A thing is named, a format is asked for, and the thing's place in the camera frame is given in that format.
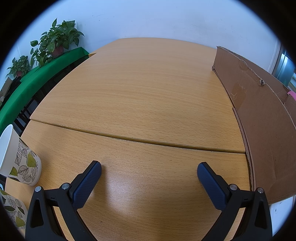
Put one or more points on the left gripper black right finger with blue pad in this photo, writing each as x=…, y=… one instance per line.
x=255, y=223

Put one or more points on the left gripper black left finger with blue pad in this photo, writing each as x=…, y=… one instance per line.
x=42, y=222

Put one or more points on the leaf pattern paper cup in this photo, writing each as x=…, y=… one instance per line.
x=18, y=161

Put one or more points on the brown cardboard box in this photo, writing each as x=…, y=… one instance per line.
x=266, y=116

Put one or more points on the green cloth covered table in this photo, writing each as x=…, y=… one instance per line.
x=32, y=82

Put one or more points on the small potted green plant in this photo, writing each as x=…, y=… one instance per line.
x=20, y=67

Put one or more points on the large potted green plant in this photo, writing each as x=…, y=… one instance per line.
x=53, y=42

